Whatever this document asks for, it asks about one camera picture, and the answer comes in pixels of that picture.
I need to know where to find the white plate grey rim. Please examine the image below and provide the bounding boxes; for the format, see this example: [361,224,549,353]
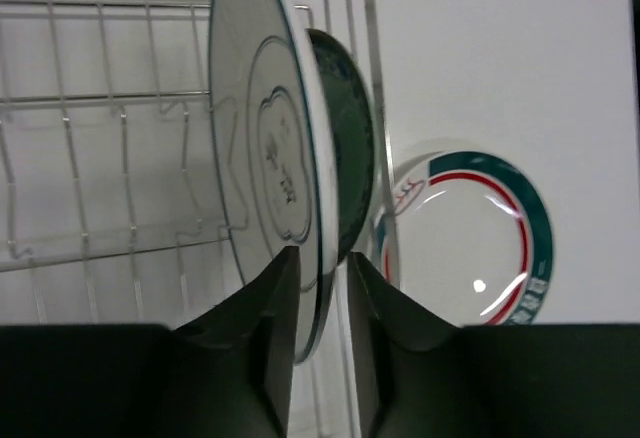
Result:
[208,0,339,362]

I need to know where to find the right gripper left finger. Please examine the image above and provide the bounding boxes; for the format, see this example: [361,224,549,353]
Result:
[1,246,300,437]

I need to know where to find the blue floral green plate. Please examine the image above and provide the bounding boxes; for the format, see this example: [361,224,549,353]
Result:
[307,28,376,261]

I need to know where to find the metal wire dish rack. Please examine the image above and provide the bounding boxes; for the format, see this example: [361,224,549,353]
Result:
[1,0,388,437]

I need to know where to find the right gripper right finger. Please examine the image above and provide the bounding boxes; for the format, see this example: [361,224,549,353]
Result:
[347,253,639,437]

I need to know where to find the green red rimmed plate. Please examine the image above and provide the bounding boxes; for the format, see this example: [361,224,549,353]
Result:
[367,149,554,326]

